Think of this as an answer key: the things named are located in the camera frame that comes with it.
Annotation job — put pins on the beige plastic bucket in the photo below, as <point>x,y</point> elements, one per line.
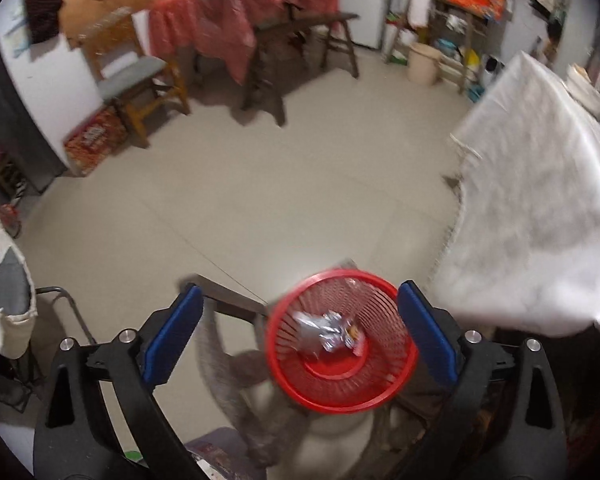
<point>422,65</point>

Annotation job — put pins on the red printed carton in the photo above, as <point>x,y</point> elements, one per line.
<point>94,142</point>

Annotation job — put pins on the stack of white bowls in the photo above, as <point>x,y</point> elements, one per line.
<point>585,90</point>

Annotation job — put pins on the white hanging towel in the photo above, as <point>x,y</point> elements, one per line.
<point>420,7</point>

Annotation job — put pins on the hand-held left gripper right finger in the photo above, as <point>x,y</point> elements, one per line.
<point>427,332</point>

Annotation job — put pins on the red mesh wastebasket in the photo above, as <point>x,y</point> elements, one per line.
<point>340,370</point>

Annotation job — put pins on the dark wooden bench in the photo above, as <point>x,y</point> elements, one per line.
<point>300,22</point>

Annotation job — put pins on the metal chair frame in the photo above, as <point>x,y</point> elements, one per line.
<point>65,292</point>

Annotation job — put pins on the white refrigerator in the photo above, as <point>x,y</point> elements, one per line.
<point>360,10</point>

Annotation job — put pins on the dark hanging cloth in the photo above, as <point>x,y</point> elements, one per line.
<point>42,0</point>

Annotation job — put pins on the red patterned tablecloth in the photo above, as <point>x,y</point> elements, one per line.
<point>215,15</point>

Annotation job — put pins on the metal storage shelf rack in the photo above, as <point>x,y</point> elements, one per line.
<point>462,35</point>

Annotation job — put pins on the grey cloth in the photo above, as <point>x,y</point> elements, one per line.
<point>230,385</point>

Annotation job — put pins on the wooden chair grey cushion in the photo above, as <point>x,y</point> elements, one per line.
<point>125,77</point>

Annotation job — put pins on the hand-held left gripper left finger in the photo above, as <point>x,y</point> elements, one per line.
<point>172,332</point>

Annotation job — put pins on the beige grey fabric bag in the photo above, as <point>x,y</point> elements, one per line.
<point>7,285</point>

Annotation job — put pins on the crumpled silver wrapper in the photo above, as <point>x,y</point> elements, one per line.
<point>325,335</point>

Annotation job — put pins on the white tablecloth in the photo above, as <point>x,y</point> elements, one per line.
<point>530,185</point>

